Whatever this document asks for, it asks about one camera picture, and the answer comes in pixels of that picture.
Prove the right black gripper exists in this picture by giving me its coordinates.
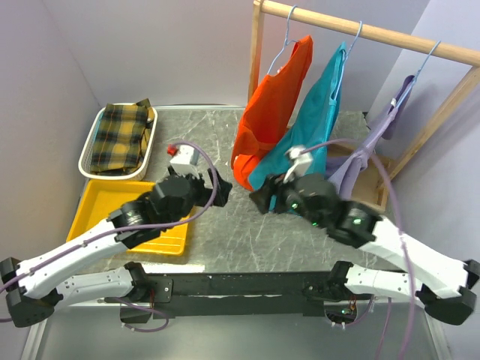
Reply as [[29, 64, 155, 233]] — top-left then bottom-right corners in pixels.
[[247, 166, 326, 229]]

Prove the teal t shirt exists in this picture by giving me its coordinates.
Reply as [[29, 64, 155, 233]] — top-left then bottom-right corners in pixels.
[[248, 43, 347, 190]]

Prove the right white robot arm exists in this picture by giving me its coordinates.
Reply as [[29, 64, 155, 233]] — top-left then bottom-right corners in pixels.
[[249, 174, 479, 326]]

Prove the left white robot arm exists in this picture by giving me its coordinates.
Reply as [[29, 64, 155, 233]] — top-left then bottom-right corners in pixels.
[[1, 170, 233, 328]]

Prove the lilac t shirt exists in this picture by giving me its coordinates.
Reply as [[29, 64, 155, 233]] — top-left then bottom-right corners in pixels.
[[325, 75, 416, 200]]

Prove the orange t shirt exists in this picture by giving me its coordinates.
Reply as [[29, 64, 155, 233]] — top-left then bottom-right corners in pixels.
[[231, 35, 314, 191]]

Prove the blue hanger with orange shirt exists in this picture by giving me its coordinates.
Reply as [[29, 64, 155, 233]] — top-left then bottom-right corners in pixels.
[[266, 4, 298, 75]]

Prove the blue hanger with lilac shirt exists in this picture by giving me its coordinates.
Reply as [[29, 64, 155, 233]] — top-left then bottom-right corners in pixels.
[[391, 40, 442, 109]]

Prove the wooden clothes rack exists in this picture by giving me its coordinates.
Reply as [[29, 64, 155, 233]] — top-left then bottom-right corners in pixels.
[[247, 1, 479, 212]]

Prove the yellow plaid cloth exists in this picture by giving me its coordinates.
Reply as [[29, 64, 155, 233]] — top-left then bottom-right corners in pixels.
[[89, 98, 155, 176]]

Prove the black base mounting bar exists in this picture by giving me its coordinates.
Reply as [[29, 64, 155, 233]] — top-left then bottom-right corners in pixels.
[[122, 271, 353, 319]]

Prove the yellow plastic tray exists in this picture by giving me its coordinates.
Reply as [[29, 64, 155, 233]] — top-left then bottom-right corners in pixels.
[[67, 179, 188, 256]]

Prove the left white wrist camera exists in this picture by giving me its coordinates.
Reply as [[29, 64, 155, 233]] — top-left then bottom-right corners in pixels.
[[167, 145, 200, 179]]

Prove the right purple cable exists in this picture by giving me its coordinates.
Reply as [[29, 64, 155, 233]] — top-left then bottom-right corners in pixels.
[[299, 138, 418, 360]]

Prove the purple cable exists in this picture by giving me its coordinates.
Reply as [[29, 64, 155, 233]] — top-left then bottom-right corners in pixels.
[[299, 138, 418, 360], [0, 139, 219, 333]]

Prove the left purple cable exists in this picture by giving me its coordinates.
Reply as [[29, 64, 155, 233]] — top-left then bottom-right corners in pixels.
[[0, 139, 219, 333]]

